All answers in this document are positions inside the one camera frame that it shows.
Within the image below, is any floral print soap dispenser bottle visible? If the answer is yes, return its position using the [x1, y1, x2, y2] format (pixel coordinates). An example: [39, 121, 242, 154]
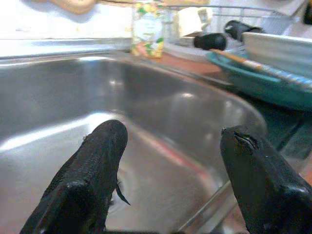
[131, 0, 165, 59]

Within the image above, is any beige plastic container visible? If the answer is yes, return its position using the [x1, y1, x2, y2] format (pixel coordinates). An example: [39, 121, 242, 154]
[31, 0, 95, 15]

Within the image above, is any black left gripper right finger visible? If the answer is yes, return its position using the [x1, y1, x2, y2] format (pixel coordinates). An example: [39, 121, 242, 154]
[220, 125, 312, 234]

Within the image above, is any patterned wooden chopstick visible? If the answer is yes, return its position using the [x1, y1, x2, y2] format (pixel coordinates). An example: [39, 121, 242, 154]
[210, 48, 312, 89]

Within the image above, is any stainless steel double sink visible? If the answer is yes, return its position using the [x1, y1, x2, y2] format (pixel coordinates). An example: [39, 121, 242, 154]
[0, 39, 268, 234]

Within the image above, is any white wire dish rack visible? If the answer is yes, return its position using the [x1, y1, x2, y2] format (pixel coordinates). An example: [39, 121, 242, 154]
[165, 4, 301, 49]

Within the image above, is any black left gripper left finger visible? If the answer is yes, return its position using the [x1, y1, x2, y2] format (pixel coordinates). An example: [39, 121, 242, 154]
[19, 119, 131, 234]

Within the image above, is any black rounded pestle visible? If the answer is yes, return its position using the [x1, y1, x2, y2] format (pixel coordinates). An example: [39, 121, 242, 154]
[193, 33, 228, 51]

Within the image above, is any teal round plate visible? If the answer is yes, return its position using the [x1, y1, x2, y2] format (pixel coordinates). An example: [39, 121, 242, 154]
[205, 50, 312, 112]

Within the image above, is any white ceramic bowl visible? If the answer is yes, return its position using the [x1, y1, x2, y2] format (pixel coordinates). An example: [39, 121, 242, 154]
[242, 31, 312, 79]

